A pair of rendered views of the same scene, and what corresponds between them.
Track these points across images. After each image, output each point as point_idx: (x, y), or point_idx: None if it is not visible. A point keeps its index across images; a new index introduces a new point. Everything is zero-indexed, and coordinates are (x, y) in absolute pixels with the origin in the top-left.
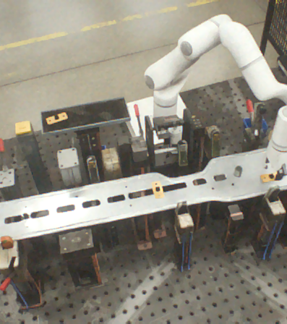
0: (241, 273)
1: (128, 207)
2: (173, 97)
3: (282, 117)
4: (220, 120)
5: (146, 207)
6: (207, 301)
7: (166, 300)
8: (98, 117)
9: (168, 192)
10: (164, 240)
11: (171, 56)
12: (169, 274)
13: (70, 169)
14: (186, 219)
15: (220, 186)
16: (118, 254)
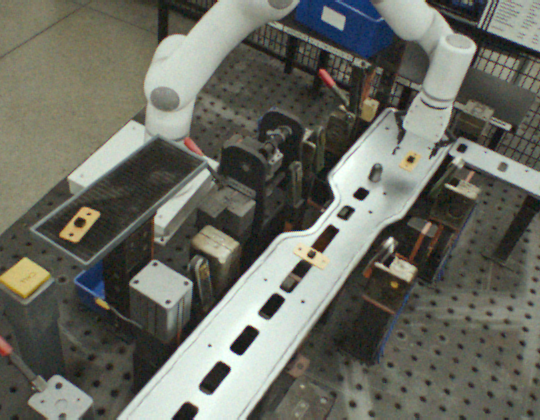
0: (434, 314)
1: (302, 306)
2: (190, 117)
3: (457, 51)
4: (215, 140)
5: (324, 289)
6: (439, 378)
7: (400, 417)
8: (154, 185)
9: (327, 249)
10: (314, 340)
11: (206, 32)
12: (367, 380)
13: (182, 300)
14: (403, 266)
15: (375, 205)
16: (276, 407)
